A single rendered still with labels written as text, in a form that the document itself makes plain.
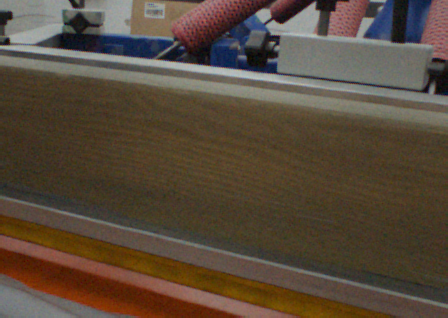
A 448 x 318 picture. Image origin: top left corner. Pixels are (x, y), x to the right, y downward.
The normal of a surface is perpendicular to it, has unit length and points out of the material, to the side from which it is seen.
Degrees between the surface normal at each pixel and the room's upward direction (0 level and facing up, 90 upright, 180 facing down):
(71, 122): 90
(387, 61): 90
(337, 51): 90
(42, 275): 0
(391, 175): 90
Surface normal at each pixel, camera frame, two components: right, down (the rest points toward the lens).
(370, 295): -0.42, 0.24
